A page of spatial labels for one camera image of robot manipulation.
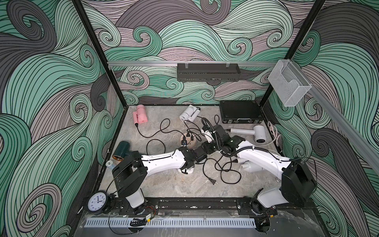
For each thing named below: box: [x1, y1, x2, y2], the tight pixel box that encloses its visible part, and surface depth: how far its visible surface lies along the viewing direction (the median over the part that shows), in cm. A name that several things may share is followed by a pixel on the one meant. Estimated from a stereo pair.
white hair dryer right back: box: [226, 124, 267, 144], surface depth 100 cm
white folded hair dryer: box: [179, 104, 201, 122], surface depth 113 cm
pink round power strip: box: [180, 132, 197, 149], surface depth 97 cm
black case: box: [219, 100, 264, 124], surface depth 109 cm
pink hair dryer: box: [132, 104, 149, 125], surface depth 111 cm
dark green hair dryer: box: [112, 140, 131, 161], surface depth 93 cm
